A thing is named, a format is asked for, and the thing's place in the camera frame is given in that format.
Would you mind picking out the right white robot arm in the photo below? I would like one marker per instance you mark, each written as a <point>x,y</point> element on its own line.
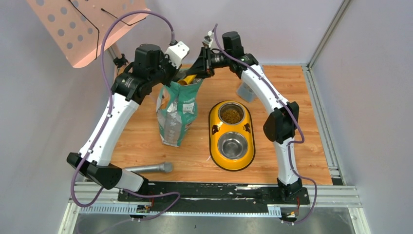
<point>282,122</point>

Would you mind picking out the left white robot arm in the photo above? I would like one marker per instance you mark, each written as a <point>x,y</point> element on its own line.
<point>150,67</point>

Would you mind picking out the yellow plastic scoop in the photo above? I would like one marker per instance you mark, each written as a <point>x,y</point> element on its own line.
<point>187,80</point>

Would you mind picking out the green pet food bag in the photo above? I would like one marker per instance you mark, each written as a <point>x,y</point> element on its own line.
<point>176,110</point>

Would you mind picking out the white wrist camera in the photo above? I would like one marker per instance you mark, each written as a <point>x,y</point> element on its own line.
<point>177,53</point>
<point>208,39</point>

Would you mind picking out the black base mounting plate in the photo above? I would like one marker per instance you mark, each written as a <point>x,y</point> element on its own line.
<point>271,194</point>

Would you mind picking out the aluminium frame rail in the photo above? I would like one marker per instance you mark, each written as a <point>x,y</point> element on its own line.
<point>145,207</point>

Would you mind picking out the grey microphone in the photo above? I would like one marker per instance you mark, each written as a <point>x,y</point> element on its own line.
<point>164,167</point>

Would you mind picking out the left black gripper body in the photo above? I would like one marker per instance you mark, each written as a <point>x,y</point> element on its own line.
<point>176,75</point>

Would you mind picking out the clear plastic container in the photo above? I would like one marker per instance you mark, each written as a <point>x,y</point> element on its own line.
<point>246,93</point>

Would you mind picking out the pink music stand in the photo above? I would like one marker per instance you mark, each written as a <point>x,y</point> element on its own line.
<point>79,26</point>

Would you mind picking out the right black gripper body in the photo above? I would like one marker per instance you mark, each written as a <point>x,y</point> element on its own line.
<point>213,61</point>

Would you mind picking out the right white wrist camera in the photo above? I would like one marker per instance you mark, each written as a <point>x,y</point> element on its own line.
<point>208,39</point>

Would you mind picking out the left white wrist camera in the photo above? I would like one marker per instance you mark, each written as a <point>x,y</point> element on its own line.
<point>177,53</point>

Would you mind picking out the yellow double bowl feeder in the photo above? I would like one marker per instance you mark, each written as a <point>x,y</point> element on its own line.
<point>231,146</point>

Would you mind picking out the brown pet food kibble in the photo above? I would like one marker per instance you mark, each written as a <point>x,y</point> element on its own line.
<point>231,116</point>

